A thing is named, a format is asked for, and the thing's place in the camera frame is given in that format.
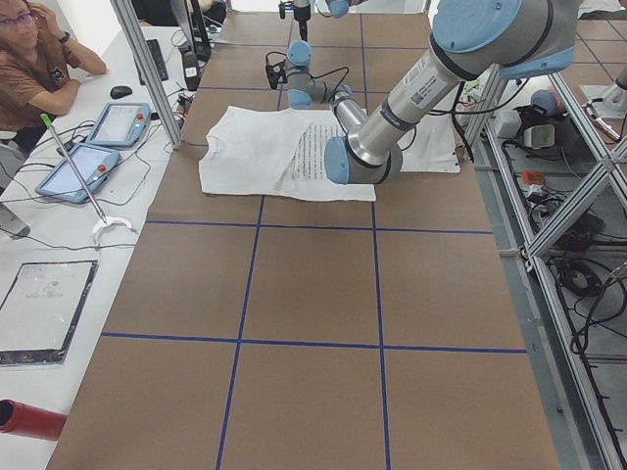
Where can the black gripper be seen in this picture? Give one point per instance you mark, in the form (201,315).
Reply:
(284,74)
(303,22)

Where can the white long-sleeve printed shirt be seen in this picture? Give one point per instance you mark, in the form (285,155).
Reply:
(276,154)

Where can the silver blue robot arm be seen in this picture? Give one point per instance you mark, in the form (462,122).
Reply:
(336,8)
(524,38)

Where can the black monitor stand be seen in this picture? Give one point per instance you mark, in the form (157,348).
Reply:
(196,50)

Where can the black keyboard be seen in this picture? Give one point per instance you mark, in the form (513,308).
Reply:
(158,59)

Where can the black computer mouse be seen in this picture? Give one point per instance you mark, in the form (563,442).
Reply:
(120,91)

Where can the far blue teach pendant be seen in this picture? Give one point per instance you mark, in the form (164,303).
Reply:
(120,125)

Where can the white central mounting column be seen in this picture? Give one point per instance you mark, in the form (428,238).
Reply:
(431,147)

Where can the metal reacher stick white hook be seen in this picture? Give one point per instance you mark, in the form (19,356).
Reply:
(105,221)

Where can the person in brown shirt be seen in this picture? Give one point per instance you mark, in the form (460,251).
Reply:
(36,55)

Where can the black framed white sheet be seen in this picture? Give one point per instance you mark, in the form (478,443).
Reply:
(41,310)

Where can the red cylinder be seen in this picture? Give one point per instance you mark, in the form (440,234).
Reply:
(30,421)

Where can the aluminium frame post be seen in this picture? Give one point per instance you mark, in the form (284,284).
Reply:
(140,51)

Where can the aluminium truss frame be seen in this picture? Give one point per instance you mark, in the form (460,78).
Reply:
(551,154)

